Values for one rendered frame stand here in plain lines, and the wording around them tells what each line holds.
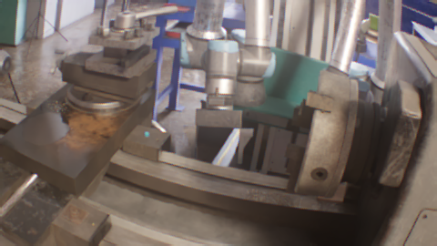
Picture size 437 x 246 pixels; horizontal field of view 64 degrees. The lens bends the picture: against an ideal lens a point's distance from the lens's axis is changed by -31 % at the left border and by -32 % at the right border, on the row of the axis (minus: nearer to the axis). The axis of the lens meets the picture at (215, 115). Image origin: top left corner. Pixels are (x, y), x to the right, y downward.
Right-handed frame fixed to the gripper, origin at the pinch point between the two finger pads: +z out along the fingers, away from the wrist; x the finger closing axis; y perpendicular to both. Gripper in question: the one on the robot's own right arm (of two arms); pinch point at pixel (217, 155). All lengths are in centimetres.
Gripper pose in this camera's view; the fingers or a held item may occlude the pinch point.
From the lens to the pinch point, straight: 146.1
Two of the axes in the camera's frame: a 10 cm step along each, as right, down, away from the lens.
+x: -9.9, -0.6, 1.2
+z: -0.6, 10.0, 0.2
